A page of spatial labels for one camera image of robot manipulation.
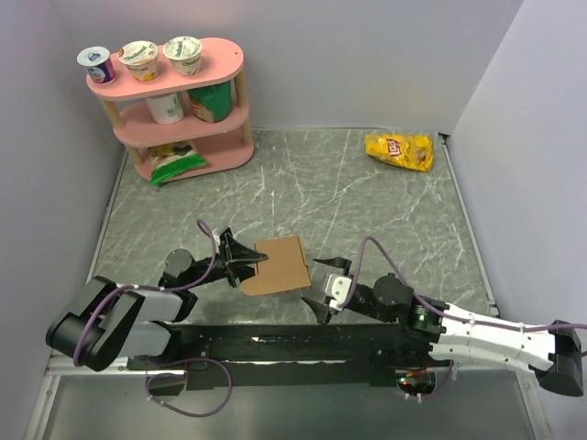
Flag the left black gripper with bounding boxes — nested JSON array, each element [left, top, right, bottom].
[[185, 233, 272, 292]]

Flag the brown cardboard box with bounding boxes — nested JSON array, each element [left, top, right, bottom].
[[240, 235, 312, 296]]

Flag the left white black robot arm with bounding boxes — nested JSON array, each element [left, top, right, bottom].
[[45, 223, 268, 372]]

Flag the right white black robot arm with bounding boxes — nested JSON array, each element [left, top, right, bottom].
[[305, 258, 584, 397]]

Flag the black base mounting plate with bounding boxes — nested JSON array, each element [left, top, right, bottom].
[[127, 324, 448, 391]]

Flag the green white snack bag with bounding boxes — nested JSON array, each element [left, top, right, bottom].
[[148, 139, 207, 185]]

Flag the electronics board with LEDs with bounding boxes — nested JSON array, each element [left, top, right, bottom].
[[396, 371, 437, 397]]

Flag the pink three-tier shelf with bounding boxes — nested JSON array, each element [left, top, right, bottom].
[[86, 38, 254, 181]]

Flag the yellow Lays chips bag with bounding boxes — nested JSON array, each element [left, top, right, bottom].
[[364, 133, 434, 172]]

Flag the green can on middle shelf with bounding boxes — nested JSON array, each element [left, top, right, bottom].
[[187, 81, 233, 123]]

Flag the white cup on middle shelf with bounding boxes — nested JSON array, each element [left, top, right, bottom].
[[145, 92, 184, 125]]

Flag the white Chobani yogurt cup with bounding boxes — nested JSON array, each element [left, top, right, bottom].
[[163, 36, 202, 76]]

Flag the peach Chobani yogurt cup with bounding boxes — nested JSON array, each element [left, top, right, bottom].
[[118, 40, 159, 82]]

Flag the blue white yogurt cup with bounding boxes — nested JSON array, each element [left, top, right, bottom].
[[76, 46, 116, 84]]

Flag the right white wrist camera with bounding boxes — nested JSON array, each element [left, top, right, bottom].
[[320, 272, 355, 313]]

